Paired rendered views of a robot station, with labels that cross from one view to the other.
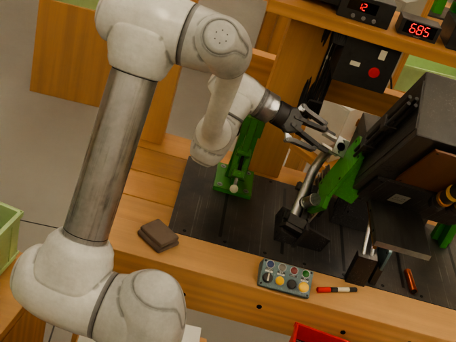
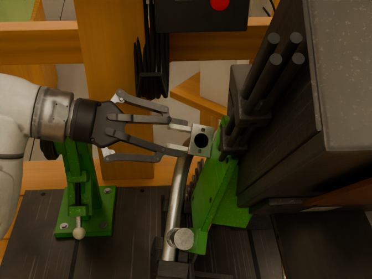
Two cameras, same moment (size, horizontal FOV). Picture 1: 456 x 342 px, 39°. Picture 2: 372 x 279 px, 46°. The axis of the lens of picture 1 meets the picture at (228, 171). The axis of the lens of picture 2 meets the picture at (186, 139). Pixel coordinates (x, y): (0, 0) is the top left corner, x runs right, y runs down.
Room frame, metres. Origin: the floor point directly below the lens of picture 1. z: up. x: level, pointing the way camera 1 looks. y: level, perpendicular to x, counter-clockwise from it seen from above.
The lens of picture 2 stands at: (1.10, -0.29, 1.71)
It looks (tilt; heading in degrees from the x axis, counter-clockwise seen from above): 39 degrees down; 2
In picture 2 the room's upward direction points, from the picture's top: straight up
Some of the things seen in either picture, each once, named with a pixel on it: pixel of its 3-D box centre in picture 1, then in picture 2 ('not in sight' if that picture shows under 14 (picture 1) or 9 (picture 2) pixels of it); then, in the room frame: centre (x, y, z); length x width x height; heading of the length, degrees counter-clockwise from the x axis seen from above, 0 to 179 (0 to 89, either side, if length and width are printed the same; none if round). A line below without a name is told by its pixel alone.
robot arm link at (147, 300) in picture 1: (146, 316); not in sight; (0.99, 0.07, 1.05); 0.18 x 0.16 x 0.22; 85
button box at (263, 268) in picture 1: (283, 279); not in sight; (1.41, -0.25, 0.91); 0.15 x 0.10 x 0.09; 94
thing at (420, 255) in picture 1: (393, 210); (316, 216); (1.63, -0.50, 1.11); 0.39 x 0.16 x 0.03; 4
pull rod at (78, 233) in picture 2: (235, 182); (78, 223); (1.73, -0.04, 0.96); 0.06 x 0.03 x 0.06; 4
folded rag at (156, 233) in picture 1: (159, 235); not in sight; (1.42, 0.13, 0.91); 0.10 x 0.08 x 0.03; 55
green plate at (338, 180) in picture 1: (350, 174); (229, 181); (1.66, -0.35, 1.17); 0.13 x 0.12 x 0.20; 94
